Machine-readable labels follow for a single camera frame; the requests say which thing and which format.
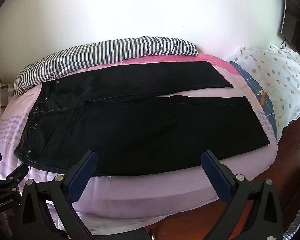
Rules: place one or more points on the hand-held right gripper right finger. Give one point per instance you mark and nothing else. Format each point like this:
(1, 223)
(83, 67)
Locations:
(215, 173)

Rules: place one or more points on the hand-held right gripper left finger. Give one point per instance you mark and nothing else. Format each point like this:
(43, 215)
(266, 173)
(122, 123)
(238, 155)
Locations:
(83, 173)

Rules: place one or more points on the black pants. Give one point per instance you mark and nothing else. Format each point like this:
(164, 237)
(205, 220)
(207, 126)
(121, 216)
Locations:
(140, 130)

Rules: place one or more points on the pink bed sheet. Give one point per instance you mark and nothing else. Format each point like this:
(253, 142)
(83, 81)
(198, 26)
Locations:
(140, 192)

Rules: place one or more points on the plaid pillow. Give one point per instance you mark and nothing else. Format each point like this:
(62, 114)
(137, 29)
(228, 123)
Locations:
(0, 97)

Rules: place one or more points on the white pillow with coloured shapes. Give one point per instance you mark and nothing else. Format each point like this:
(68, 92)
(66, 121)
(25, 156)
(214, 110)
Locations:
(285, 80)

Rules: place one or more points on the grey striped blanket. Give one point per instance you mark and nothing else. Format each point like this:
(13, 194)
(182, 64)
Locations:
(90, 52)

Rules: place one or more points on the black wall monitor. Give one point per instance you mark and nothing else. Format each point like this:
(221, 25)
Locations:
(291, 27)

